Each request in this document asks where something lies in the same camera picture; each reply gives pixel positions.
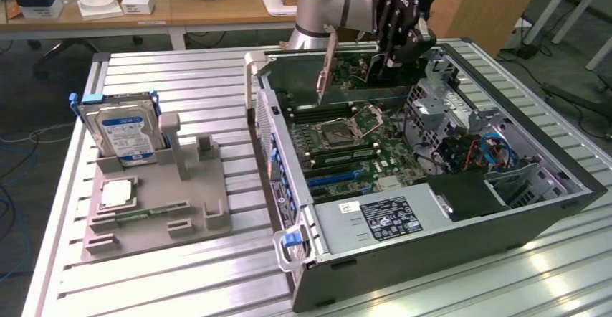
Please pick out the graphics card with metal bracket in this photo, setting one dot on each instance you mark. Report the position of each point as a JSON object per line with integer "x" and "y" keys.
{"x": 351, "y": 69}

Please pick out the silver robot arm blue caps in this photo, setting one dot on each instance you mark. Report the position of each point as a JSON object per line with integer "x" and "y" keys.
{"x": 326, "y": 5}

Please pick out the blue expansion slot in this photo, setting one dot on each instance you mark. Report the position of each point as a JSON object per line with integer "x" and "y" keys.
{"x": 330, "y": 179}

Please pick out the wooden cabinet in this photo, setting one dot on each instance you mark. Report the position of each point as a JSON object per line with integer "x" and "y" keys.
{"x": 487, "y": 8}

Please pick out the perforated metal disk bay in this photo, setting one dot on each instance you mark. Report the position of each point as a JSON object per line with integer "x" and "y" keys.
{"x": 430, "y": 109}

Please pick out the black power adapter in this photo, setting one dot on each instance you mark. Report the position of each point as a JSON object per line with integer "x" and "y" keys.
{"x": 526, "y": 51}

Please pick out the metal socket cover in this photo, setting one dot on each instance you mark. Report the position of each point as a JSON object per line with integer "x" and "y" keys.
{"x": 371, "y": 119}

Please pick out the white paper stack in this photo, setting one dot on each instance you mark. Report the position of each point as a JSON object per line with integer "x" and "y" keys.
{"x": 278, "y": 6}

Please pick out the CPU socket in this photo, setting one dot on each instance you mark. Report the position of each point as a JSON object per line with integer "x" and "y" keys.
{"x": 336, "y": 132}

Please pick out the green motherboard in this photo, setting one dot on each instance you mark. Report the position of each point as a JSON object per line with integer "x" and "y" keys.
{"x": 396, "y": 152}

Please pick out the black RAM stick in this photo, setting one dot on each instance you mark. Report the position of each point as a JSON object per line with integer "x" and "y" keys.
{"x": 344, "y": 156}

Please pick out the black chair base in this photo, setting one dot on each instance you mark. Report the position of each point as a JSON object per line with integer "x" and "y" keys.
{"x": 579, "y": 96}
{"x": 52, "y": 53}

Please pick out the black plastic shroud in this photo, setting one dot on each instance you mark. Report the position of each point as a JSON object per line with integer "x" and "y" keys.
{"x": 464, "y": 195}

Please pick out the grey slanted disk bay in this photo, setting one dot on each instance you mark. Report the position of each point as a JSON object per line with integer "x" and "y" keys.
{"x": 522, "y": 188}

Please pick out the small white labelled box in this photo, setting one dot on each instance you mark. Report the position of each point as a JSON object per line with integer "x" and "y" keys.
{"x": 136, "y": 5}

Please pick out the grey power supply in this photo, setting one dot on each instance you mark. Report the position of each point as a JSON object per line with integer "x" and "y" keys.
{"x": 344, "y": 231}

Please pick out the white round holder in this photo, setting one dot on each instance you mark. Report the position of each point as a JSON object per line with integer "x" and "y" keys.
{"x": 100, "y": 8}

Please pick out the blue case latch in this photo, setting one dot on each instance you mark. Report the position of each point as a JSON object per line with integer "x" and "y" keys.
{"x": 290, "y": 240}

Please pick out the hard disk with blue carrier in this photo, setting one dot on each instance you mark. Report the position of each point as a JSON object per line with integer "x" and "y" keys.
{"x": 124, "y": 134}

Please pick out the open black PC case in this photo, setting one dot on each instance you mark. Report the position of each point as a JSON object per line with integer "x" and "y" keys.
{"x": 430, "y": 270}

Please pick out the grey parts rack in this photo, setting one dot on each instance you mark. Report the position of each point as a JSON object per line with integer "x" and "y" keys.
{"x": 158, "y": 195}

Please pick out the wooden desk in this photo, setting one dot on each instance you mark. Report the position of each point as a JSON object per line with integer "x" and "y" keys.
{"x": 67, "y": 20}

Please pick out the silver CPU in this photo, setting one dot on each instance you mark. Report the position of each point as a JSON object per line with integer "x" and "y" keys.
{"x": 116, "y": 193}

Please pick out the green RAM stick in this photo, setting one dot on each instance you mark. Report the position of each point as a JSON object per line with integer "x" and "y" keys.
{"x": 139, "y": 214}

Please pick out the white box black lid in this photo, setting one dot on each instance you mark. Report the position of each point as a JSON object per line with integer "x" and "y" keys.
{"x": 40, "y": 10}

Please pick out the white table frame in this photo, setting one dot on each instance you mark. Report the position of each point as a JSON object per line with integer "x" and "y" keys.
{"x": 547, "y": 12}

